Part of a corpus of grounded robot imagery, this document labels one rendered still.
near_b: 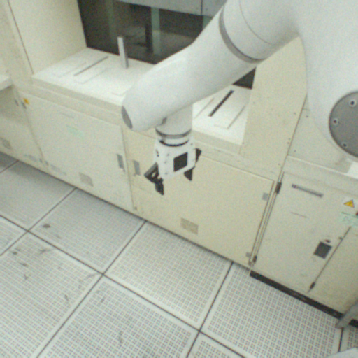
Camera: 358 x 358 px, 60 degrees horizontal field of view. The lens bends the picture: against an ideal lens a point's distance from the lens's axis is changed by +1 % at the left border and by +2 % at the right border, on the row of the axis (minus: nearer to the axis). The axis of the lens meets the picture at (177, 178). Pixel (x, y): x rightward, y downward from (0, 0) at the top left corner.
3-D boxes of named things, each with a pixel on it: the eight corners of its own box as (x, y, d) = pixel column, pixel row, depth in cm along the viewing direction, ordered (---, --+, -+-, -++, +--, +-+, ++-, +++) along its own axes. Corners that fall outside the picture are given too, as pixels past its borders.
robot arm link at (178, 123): (165, 141, 64) (200, 126, 68) (163, 82, 55) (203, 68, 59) (144, 122, 69) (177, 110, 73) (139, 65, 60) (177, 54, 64)
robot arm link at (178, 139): (166, 140, 64) (167, 152, 66) (200, 126, 68) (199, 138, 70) (145, 122, 69) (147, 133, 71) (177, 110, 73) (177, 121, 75)
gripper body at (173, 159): (163, 148, 66) (165, 184, 74) (201, 132, 70) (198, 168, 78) (145, 131, 70) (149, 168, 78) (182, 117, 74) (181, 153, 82)
